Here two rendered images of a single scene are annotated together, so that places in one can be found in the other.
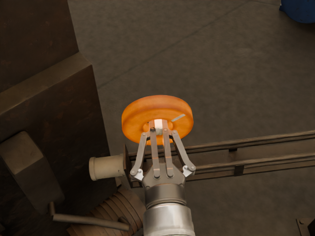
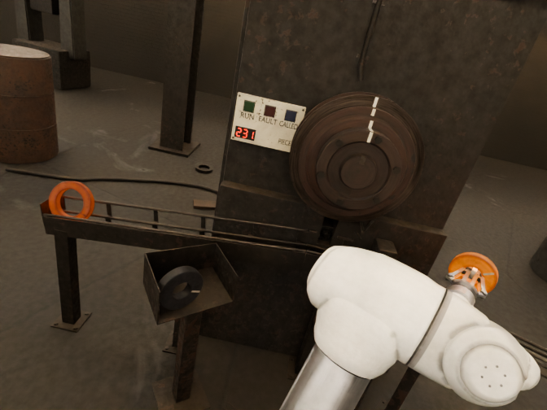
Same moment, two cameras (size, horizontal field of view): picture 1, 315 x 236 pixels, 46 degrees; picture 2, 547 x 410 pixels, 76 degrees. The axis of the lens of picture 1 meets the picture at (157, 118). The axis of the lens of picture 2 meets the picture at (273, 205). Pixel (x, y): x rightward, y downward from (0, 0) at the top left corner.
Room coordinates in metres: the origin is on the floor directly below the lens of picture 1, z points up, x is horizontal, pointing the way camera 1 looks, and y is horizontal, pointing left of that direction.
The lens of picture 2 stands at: (-0.85, -0.10, 1.48)
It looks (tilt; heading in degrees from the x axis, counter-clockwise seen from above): 27 degrees down; 39
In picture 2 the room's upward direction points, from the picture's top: 13 degrees clockwise
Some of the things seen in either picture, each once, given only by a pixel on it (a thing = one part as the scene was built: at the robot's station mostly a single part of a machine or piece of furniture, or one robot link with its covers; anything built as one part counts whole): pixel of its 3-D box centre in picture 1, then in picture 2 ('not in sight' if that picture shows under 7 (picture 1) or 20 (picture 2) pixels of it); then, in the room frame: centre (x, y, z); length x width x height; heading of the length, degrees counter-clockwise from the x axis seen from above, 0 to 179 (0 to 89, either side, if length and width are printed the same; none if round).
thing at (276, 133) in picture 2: not in sight; (267, 123); (0.13, 0.81, 1.15); 0.26 x 0.02 x 0.18; 130
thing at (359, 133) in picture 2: not in sight; (357, 170); (0.19, 0.42, 1.11); 0.28 x 0.06 x 0.28; 130
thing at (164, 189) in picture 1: (164, 186); (463, 290); (0.31, -0.01, 0.86); 0.09 x 0.08 x 0.07; 5
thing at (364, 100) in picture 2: not in sight; (354, 160); (0.27, 0.48, 1.11); 0.47 x 0.06 x 0.47; 130
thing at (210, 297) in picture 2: not in sight; (182, 338); (-0.25, 0.67, 0.36); 0.26 x 0.20 x 0.72; 165
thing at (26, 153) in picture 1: (33, 174); (376, 268); (0.43, 0.31, 0.68); 0.11 x 0.08 x 0.24; 40
